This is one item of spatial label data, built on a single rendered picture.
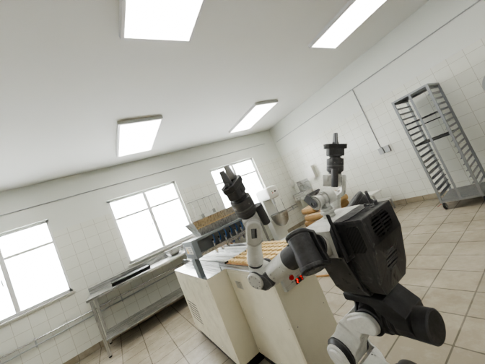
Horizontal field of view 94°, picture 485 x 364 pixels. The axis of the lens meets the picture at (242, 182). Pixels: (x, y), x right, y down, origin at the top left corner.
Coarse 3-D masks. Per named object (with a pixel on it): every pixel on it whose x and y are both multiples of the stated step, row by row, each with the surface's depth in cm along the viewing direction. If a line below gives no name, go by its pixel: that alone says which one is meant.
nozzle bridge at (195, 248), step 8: (232, 224) 213; (240, 224) 226; (216, 232) 204; (224, 232) 216; (232, 232) 220; (240, 232) 224; (192, 240) 192; (200, 240) 203; (208, 240) 207; (216, 240) 210; (224, 240) 211; (184, 248) 217; (192, 248) 194; (200, 248) 201; (208, 248) 205; (216, 248) 203; (192, 256) 202; (200, 256) 191; (200, 264) 200; (200, 272) 198
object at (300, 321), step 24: (240, 288) 184; (312, 288) 152; (264, 312) 162; (288, 312) 139; (312, 312) 147; (264, 336) 174; (288, 336) 144; (312, 336) 142; (288, 360) 154; (312, 360) 138
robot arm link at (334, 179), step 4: (328, 168) 123; (332, 168) 122; (336, 168) 121; (340, 168) 121; (328, 172) 126; (332, 172) 120; (336, 172) 119; (340, 172) 122; (324, 176) 125; (328, 176) 123; (332, 176) 120; (336, 176) 119; (340, 176) 121; (324, 180) 124; (328, 180) 123; (332, 180) 120; (336, 180) 119; (340, 180) 121; (324, 184) 125; (328, 184) 124; (332, 184) 120; (336, 184) 119; (340, 184) 122
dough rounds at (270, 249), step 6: (276, 240) 183; (282, 240) 174; (264, 246) 182; (270, 246) 174; (276, 246) 168; (282, 246) 158; (246, 252) 187; (264, 252) 163; (270, 252) 157; (276, 252) 150; (240, 258) 179; (246, 258) 173; (270, 258) 144; (240, 264) 166; (246, 264) 159
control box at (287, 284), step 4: (292, 272) 145; (296, 272) 146; (288, 276) 143; (296, 276) 145; (304, 276) 148; (284, 280) 141; (288, 280) 142; (292, 280) 143; (296, 280) 144; (300, 280) 146; (284, 284) 140; (288, 284) 141; (292, 284) 142; (296, 284) 144; (284, 288) 140; (288, 288) 140
